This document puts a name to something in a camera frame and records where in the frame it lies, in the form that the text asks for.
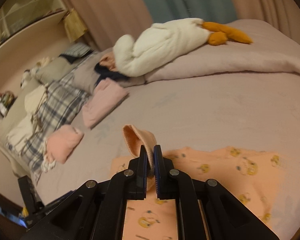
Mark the cream floral pillow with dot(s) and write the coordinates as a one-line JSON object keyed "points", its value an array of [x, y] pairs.
{"points": [[20, 124]]}

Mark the pink beige curtain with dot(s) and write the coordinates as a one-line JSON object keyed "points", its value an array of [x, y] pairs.
{"points": [[107, 20]]}

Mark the striped dark pillow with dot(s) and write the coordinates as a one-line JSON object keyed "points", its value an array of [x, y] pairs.
{"points": [[76, 52]]}

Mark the grey lilac pillow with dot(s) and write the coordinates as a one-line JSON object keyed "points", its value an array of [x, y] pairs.
{"points": [[80, 74]]}

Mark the peach pink folded garment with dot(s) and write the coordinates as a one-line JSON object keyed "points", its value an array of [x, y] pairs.
{"points": [[61, 143]]}

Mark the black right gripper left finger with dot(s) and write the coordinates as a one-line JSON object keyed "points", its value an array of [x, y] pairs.
{"points": [[95, 210]]}

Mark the lilac bed sheet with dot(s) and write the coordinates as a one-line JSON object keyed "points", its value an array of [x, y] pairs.
{"points": [[255, 111]]}

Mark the teal curtain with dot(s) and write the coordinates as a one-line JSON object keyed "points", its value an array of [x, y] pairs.
{"points": [[220, 11]]}

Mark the white goose plush toy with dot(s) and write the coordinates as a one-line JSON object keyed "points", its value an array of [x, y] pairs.
{"points": [[164, 42]]}

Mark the dark navy garment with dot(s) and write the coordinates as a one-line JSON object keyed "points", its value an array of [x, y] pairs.
{"points": [[104, 73]]}

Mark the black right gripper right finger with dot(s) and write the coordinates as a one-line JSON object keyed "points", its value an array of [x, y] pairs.
{"points": [[205, 209]]}

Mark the peach cartoon print garment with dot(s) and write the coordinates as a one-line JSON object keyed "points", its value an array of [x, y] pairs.
{"points": [[252, 177]]}

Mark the yellow tasselled cloth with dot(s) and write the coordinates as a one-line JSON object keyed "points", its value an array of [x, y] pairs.
{"points": [[74, 25]]}

